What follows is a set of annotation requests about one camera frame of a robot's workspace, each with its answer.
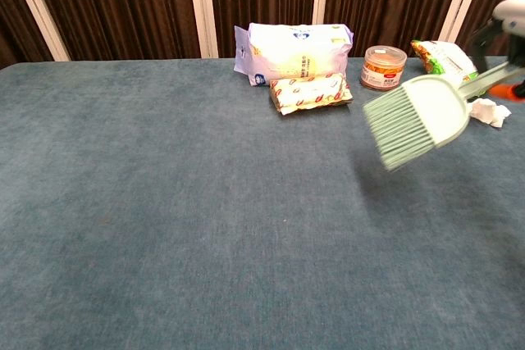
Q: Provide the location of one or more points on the right robot hand orange thumb tip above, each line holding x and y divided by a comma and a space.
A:
514, 26

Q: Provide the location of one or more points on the blue table cloth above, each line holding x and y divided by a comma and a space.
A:
205, 223

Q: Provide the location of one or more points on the large white purple tissue pack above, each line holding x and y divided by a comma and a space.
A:
293, 53

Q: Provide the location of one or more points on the small beige red-print snack pack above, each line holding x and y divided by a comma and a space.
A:
311, 94

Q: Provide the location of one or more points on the mint green hand brush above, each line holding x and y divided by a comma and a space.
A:
422, 116

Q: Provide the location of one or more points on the round clear snack jar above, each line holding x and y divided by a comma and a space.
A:
382, 67

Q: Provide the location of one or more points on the green white snack bag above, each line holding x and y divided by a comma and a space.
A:
445, 59

